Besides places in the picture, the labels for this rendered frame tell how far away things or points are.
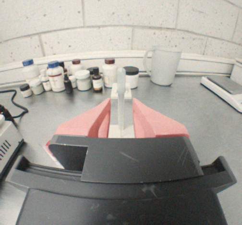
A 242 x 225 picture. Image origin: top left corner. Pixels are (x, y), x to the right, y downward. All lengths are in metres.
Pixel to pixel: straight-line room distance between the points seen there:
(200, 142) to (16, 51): 0.84
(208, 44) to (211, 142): 0.62
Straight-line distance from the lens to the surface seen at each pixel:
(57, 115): 0.37
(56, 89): 0.49
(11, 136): 0.32
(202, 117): 0.40
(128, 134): 0.27
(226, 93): 0.57
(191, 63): 0.72
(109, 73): 0.43
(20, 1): 0.71
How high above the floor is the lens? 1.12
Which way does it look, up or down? 36 degrees down
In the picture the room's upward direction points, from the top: 1 degrees clockwise
